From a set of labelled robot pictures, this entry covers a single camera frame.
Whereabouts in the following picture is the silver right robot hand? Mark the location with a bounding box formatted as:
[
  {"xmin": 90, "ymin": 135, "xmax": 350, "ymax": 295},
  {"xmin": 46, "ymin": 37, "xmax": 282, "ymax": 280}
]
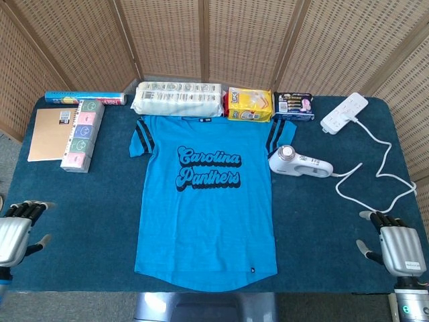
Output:
[{"xmin": 355, "ymin": 210, "xmax": 424, "ymax": 278}]

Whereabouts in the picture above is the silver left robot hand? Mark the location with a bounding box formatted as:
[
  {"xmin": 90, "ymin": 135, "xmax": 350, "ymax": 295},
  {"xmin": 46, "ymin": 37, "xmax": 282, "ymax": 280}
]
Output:
[{"xmin": 0, "ymin": 200, "xmax": 56, "ymax": 269}]

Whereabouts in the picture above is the white power cable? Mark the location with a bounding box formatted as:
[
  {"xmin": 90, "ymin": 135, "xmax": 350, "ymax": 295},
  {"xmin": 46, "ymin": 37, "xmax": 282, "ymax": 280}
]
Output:
[{"xmin": 330, "ymin": 109, "xmax": 418, "ymax": 214}]

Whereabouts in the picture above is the white handheld garment steamer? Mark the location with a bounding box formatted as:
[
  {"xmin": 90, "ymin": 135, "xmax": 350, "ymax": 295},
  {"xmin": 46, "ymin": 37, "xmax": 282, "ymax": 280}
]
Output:
[{"xmin": 268, "ymin": 144, "xmax": 334, "ymax": 178}]

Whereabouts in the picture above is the blue Carolina Panthers t-shirt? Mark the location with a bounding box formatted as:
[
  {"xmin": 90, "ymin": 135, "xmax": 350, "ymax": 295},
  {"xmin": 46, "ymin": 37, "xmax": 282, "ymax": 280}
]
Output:
[{"xmin": 129, "ymin": 115, "xmax": 298, "ymax": 292}]

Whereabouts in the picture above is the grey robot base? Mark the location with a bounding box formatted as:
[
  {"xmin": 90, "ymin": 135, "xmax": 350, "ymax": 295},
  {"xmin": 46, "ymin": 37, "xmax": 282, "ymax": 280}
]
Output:
[{"xmin": 133, "ymin": 291, "xmax": 279, "ymax": 322}]

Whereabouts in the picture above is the teal carpet table cover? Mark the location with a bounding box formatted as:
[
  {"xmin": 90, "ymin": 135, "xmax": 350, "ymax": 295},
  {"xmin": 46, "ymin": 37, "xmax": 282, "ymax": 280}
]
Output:
[{"xmin": 0, "ymin": 95, "xmax": 429, "ymax": 294}]

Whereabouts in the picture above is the brown notebook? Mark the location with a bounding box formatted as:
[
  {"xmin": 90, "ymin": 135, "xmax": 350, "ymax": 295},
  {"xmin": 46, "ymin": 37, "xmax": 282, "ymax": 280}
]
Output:
[{"xmin": 27, "ymin": 107, "xmax": 78, "ymax": 162}]

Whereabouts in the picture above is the pastel pocket tissue pack stack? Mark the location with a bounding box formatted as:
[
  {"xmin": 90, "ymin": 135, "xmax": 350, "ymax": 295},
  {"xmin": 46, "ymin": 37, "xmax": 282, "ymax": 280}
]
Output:
[{"xmin": 60, "ymin": 99, "xmax": 105, "ymax": 174}]

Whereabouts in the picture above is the white power strip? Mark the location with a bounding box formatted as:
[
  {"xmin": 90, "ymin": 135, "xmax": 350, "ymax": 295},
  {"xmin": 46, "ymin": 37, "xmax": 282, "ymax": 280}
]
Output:
[{"xmin": 320, "ymin": 93, "xmax": 369, "ymax": 136}]

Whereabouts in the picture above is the blue plastic wrap roll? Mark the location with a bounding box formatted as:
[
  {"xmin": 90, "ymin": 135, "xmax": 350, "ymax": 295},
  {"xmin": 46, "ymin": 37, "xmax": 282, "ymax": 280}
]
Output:
[{"xmin": 44, "ymin": 90, "xmax": 127, "ymax": 106}]

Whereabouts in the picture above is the dark blue sanitary pad pack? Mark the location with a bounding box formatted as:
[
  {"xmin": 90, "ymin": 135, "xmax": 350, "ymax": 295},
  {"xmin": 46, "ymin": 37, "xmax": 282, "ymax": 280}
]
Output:
[{"xmin": 271, "ymin": 91, "xmax": 316, "ymax": 122}]

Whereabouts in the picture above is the yellow biscuit pack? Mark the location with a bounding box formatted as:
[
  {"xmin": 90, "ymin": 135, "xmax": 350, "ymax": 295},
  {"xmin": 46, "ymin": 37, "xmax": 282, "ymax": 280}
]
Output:
[{"xmin": 223, "ymin": 87, "xmax": 273, "ymax": 123}]

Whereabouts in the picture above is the white tissue paper pack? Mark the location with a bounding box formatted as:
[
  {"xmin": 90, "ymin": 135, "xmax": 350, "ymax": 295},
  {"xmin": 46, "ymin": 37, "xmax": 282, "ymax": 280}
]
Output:
[{"xmin": 129, "ymin": 81, "xmax": 225, "ymax": 118}]

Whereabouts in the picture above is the wooden rattan folding screen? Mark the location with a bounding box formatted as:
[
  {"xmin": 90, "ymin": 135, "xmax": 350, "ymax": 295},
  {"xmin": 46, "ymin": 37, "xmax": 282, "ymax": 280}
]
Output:
[{"xmin": 0, "ymin": 0, "xmax": 429, "ymax": 184}]

